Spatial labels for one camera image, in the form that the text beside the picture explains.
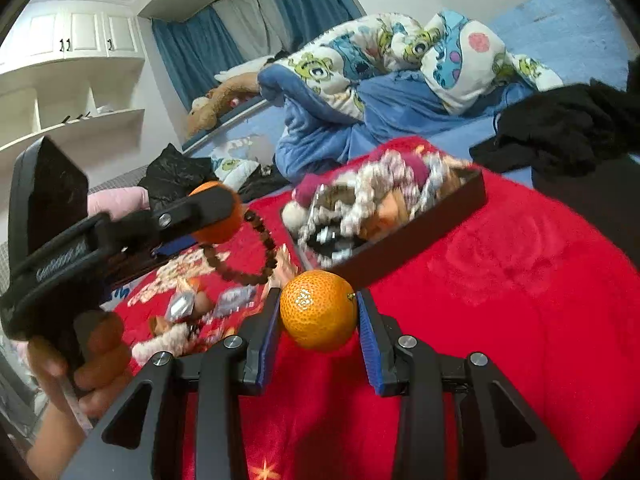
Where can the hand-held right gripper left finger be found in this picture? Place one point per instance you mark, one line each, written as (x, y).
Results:
(267, 350)

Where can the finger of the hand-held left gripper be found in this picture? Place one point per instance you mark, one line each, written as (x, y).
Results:
(200, 207)
(175, 247)

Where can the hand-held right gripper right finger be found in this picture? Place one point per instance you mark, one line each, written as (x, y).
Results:
(370, 350)

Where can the small tangerine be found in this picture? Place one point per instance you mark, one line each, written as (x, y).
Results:
(220, 230)

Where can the large tangerine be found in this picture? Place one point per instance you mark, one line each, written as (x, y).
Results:
(320, 312)

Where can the dark cardboard box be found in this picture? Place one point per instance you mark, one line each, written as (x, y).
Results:
(425, 230)

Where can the orange snack packet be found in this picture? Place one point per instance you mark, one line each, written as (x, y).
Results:
(390, 212)

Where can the person's left forearm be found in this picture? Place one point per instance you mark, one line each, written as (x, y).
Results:
(55, 440)

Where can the person's left hand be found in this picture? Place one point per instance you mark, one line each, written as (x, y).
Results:
(107, 355)

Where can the black plastic bag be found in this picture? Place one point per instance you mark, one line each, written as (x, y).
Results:
(175, 175)

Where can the small cartoon print pillow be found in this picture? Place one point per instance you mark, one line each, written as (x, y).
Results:
(232, 170)

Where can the silver foil packet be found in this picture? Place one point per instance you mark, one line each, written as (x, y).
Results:
(180, 306)

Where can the clear plastic packet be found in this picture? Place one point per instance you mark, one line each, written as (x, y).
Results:
(234, 301)

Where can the small dark garment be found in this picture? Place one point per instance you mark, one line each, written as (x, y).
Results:
(262, 182)

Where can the pink quilt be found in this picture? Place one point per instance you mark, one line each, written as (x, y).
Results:
(120, 200)

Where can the white fluffy scrunchie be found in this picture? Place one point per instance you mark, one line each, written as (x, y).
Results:
(160, 345)

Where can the brown plush dog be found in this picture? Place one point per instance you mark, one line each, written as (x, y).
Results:
(220, 100)

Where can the white shelf unit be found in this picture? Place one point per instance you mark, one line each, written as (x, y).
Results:
(75, 127)

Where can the red printed blanket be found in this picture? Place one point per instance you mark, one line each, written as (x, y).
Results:
(500, 310)

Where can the white pillow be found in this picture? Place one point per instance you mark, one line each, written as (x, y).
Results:
(245, 67)

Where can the blue curtain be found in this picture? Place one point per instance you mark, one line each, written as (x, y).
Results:
(310, 0)
(195, 55)

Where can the cartoon monster print duvet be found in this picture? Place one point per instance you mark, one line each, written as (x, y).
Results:
(320, 70)

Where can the magenta plush toy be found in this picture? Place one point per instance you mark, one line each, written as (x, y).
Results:
(415, 167)

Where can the grey curtain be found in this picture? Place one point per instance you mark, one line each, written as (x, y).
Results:
(250, 15)

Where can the large black garment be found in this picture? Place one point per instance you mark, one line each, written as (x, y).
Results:
(565, 125)

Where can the blue bed sheet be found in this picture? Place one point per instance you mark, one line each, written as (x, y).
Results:
(550, 25)

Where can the white wall cabinet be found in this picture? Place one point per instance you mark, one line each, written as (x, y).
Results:
(80, 35)

